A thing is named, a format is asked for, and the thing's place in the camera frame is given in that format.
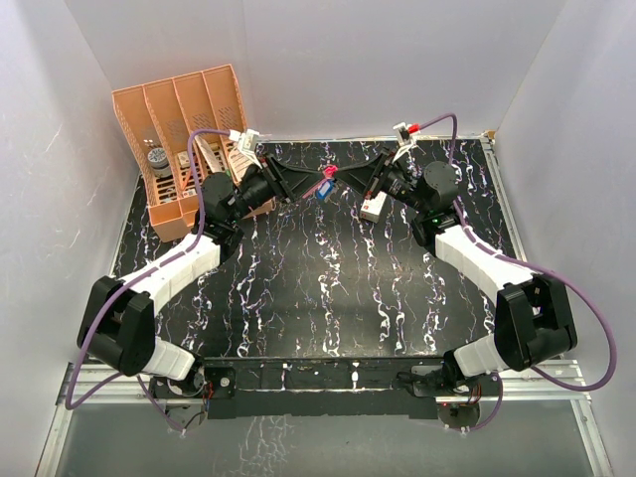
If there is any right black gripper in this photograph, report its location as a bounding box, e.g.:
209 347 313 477
333 146 428 215

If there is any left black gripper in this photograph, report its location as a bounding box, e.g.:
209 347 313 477
228 153 324 226

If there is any key with blue tag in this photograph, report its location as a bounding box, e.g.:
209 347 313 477
315 179 335 201

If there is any pink strap keyring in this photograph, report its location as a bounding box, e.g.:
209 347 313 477
323 165 338 179

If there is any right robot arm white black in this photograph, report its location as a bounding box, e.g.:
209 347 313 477
333 151 577 395

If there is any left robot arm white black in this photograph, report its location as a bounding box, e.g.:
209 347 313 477
77 155 331 397

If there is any white cardboard box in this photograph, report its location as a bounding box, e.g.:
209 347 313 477
359 192 387 224

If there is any white label packet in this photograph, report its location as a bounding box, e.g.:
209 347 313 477
228 149 251 180

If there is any white paper card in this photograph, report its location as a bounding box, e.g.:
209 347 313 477
195 135 224 173

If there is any small beige box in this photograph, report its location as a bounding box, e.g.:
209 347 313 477
177 151 191 169

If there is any orange plastic file organizer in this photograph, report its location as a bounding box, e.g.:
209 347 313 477
112 65 247 242

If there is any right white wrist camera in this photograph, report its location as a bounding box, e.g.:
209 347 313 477
393 122 419 161

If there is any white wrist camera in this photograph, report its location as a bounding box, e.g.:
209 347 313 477
229 129 260 164
393 122 419 161

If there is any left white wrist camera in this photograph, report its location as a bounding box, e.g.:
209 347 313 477
229 129 260 164

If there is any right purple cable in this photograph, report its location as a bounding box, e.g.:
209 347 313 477
414 113 620 432

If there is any purple cable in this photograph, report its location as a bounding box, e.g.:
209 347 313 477
64 128 235 432
414 113 620 432

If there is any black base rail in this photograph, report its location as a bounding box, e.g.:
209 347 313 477
204 356 450 419

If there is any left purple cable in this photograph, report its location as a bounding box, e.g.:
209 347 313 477
64 128 235 432

